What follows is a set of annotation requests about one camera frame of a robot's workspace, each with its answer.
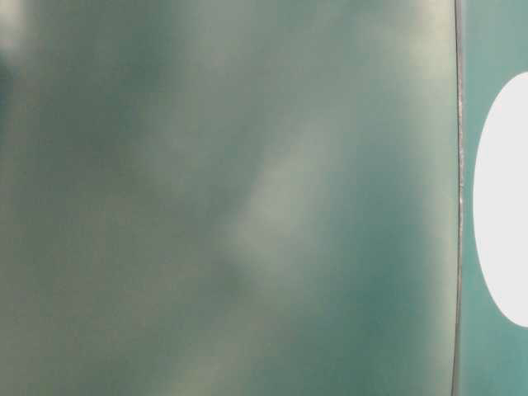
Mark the green mat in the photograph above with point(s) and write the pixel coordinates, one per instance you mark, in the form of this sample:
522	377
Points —
250	197

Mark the white round bowl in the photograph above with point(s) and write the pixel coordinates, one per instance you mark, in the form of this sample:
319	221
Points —
500	200

